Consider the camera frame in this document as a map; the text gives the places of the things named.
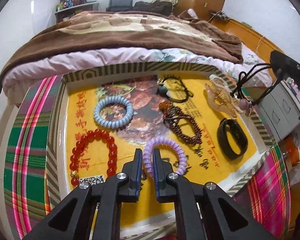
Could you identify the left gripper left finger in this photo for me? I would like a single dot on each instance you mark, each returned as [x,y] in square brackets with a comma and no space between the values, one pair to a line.
[129,189]

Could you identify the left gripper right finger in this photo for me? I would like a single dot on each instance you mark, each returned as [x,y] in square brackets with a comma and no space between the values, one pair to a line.
[165,193]

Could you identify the black wristband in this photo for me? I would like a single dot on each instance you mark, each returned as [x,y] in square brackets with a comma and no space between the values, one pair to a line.
[231,139]

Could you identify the bed with white sheet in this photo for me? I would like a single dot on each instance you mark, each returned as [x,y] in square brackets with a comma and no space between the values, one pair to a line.
[21,78]

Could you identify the grey drawer cabinet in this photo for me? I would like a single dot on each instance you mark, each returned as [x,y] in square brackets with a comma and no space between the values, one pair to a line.
[281,110]

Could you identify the striped cardboard tray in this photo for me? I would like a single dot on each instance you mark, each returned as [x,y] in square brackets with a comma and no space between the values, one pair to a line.
[70,101]

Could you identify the wooden headboard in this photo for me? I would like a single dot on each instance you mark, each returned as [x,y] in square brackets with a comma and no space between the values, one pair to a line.
[256,48]

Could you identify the plaid colourful cloth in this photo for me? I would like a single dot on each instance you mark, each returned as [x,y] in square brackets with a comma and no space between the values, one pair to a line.
[265,196]

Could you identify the brown blanket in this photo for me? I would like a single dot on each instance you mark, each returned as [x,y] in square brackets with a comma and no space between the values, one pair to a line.
[90,30]

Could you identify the wooden desk shelf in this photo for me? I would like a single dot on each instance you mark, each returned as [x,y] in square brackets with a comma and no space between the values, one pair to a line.
[71,11]

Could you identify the black office chair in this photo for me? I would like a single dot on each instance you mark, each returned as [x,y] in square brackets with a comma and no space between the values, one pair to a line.
[119,5]

